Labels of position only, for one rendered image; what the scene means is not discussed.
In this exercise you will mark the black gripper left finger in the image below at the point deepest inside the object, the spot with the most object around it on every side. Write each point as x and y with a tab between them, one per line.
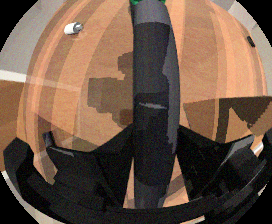
109	164

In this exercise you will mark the green cup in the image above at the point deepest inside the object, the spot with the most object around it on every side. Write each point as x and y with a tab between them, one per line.
137	1

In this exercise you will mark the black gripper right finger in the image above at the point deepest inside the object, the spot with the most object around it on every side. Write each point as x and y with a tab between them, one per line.
201	159

